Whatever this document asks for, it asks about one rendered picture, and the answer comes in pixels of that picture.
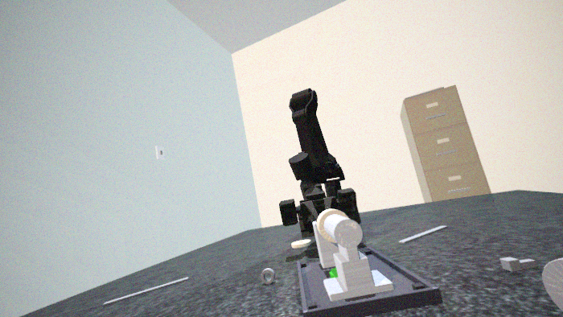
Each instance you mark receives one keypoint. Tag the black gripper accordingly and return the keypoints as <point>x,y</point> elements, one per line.
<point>315,201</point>

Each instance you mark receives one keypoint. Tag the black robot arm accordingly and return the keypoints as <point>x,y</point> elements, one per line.
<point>314,164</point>

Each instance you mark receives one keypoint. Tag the grey ring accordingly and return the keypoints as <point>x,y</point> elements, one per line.
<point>266,280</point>

